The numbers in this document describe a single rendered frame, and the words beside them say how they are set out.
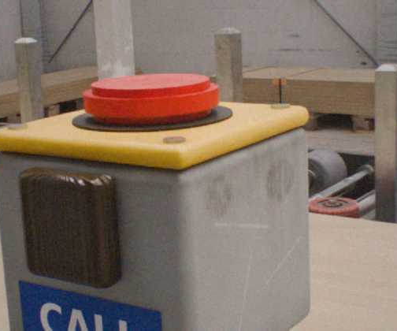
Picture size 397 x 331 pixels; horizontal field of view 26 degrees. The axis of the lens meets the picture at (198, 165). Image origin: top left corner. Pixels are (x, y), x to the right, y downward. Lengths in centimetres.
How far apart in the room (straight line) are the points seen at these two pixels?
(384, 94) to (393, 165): 11
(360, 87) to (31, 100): 500
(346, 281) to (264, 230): 78
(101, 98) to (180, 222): 5
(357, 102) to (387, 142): 529
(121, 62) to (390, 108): 47
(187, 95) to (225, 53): 128
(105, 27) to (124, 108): 127
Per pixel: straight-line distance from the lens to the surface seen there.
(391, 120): 139
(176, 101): 24
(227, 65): 152
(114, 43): 150
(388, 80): 138
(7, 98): 766
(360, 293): 99
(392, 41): 771
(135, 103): 24
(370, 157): 200
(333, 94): 676
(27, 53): 183
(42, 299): 25
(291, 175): 26
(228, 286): 24
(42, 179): 23
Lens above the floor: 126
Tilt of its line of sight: 13 degrees down
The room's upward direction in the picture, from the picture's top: 3 degrees counter-clockwise
